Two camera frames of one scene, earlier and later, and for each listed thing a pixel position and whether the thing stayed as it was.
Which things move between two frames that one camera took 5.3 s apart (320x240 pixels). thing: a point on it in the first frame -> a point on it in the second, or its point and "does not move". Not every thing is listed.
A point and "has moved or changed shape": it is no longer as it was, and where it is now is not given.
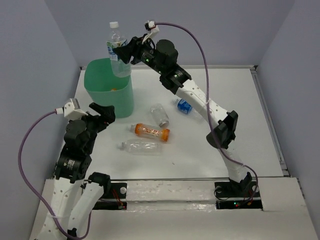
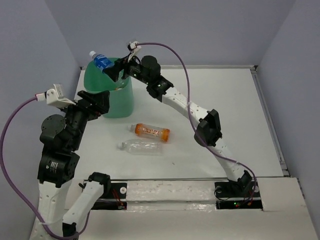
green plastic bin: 105,88 does not move
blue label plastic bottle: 187,108 has moved or changed shape
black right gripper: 135,46 -> 113,72
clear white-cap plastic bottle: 141,146 does not move
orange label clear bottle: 148,131 does not move
